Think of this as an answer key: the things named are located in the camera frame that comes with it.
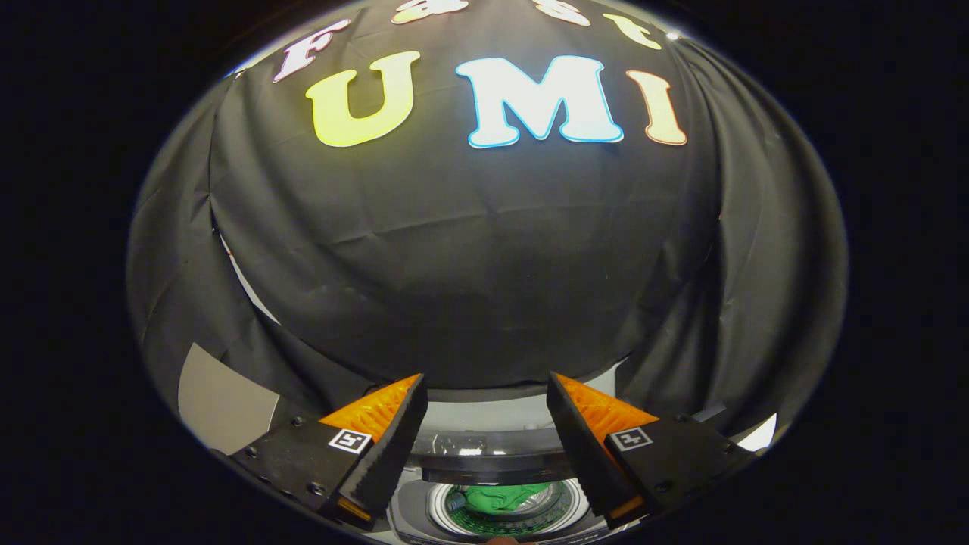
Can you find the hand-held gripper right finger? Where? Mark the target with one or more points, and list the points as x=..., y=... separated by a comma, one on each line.
x=579, y=446

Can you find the dark cabinet with grey door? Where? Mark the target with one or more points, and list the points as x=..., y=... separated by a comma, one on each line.
x=219, y=401

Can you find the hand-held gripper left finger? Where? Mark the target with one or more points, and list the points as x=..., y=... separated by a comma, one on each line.
x=394, y=446

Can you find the dark washing machine lid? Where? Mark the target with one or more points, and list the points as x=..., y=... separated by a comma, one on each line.
x=492, y=469

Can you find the green polo shirt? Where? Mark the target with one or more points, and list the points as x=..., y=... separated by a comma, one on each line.
x=500, y=498

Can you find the grey washing machine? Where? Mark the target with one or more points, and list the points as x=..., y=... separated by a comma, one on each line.
x=412, y=515

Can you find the black backdrop cloth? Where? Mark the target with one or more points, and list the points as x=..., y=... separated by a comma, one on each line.
x=492, y=265

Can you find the white flat sheet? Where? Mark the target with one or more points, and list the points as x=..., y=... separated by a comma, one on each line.
x=761, y=435

